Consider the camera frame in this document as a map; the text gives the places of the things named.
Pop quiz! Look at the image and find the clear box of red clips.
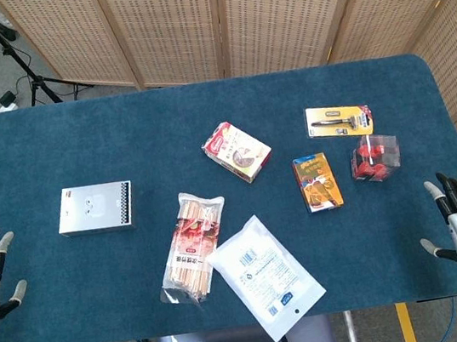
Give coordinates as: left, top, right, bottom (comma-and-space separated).
346, 130, 403, 185

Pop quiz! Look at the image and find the silver earbuds box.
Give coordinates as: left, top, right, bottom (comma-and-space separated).
52, 178, 139, 241

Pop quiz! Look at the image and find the orange blue snack box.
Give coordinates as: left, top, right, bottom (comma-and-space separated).
290, 150, 346, 216

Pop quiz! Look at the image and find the red white cake box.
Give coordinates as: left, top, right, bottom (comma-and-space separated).
197, 115, 277, 191

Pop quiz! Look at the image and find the metal table leg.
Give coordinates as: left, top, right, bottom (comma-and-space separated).
342, 310, 361, 342

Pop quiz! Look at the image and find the yellow razor blister pack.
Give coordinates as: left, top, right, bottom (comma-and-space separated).
304, 98, 377, 144

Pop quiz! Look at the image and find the white power strip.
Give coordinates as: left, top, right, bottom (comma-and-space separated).
0, 89, 20, 113

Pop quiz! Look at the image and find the blue felt table cover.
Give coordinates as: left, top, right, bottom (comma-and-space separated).
0, 43, 457, 342

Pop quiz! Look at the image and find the bamboo chopsticks plastic pack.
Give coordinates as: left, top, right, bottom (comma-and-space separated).
146, 185, 240, 310

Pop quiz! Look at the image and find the white plastic pouch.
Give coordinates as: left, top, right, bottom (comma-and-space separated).
200, 205, 334, 342

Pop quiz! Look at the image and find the black tripod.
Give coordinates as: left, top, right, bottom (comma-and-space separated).
0, 0, 94, 112

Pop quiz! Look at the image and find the wicker folding screen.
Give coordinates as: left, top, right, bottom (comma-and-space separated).
0, 0, 457, 304

